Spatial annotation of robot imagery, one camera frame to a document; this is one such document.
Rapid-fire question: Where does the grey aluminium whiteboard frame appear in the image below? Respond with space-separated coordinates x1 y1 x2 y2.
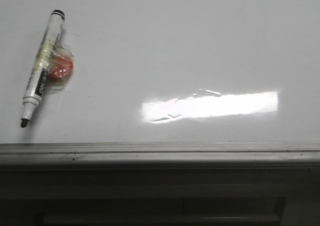
0 142 320 170

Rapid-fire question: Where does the red magnet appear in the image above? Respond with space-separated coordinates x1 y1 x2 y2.
47 44 75 93

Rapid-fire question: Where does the white whiteboard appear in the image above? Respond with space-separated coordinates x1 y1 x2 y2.
0 0 320 143

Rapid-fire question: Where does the white black whiteboard marker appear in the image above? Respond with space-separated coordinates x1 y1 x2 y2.
20 10 65 128

